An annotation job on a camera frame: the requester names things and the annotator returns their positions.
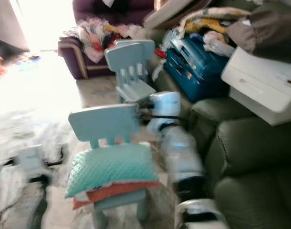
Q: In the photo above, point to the white drawer cabinet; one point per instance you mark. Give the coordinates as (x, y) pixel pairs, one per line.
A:
(260, 81)

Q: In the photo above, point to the orange pillow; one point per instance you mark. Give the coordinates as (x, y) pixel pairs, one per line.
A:
(117, 192)

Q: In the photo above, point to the grey leather armchair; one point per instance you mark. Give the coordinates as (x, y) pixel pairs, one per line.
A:
(212, 112)

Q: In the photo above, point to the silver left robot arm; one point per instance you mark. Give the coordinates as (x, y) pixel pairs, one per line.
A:
(33, 205)

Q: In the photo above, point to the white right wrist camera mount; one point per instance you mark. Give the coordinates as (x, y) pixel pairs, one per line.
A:
(164, 102)

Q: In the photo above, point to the teal dotted pillow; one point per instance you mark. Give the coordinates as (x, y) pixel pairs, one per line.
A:
(109, 167)

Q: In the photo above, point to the blue suitcase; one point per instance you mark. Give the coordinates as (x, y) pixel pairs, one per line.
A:
(195, 67)

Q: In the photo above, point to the grey green leather sofa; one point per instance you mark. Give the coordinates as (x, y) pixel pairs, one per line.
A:
(250, 152)

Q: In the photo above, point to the purple sofa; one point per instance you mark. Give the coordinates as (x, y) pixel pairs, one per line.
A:
(76, 64)

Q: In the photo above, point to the beige mattress board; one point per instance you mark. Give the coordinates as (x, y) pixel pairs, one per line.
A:
(167, 16)

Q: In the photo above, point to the pale mixed laundry pile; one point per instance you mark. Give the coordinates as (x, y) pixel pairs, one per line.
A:
(214, 43)

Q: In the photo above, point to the dark brown cushion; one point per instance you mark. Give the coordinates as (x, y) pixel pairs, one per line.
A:
(269, 28)

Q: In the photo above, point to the colourful clothes pile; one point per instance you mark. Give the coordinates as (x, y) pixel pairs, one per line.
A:
(93, 38)

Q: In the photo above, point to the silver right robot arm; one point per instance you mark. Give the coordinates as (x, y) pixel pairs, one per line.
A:
(183, 152)

